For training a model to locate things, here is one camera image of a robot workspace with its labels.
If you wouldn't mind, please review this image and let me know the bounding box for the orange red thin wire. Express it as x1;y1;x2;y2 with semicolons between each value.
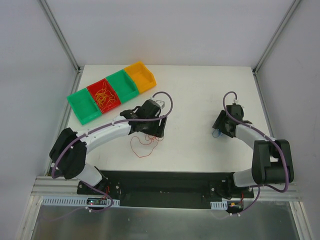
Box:
130;133;165;159

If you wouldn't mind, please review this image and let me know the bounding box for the yellow thin wire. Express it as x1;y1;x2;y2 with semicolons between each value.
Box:
93;81;118;110

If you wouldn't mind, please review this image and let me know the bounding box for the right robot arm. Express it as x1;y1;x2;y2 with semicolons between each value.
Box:
212;103;294;198

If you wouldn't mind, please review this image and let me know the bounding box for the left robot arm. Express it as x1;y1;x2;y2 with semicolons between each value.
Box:
49;99;167;195

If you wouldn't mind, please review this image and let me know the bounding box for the orange plastic bin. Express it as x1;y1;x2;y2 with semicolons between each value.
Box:
124;61;157;94

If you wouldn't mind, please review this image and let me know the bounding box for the green plastic bin upper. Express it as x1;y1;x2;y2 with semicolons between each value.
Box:
106;69;139;104

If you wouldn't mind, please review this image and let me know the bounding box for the green plastic bin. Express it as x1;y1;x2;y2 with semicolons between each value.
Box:
106;69;139;104
67;88;102;125

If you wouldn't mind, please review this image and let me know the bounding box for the red plastic bin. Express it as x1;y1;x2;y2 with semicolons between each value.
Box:
86;78;121;114

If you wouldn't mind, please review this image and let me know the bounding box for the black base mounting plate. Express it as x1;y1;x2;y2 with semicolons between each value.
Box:
76;169;260;209

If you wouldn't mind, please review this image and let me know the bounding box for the green plastic bin lower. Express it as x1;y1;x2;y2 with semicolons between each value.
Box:
67;88;102;125

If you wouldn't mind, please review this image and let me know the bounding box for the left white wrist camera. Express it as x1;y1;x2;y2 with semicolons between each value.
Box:
150;99;165;109

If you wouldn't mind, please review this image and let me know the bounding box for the right white cable duct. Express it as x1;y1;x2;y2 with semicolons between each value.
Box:
210;200;228;211

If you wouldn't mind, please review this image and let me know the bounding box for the white cable duct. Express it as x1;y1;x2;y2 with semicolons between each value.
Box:
210;200;228;211
42;196;120;208

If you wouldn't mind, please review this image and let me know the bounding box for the left aluminium frame post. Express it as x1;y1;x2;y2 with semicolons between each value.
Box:
37;0;81;74

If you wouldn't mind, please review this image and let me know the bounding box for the aluminium frame post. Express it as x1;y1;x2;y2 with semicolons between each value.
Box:
252;0;303;76
37;0;81;74

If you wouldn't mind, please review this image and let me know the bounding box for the left white cable duct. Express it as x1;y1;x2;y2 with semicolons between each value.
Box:
42;196;120;208

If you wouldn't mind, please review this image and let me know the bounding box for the right aluminium frame post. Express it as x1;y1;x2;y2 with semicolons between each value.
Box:
252;0;303;76

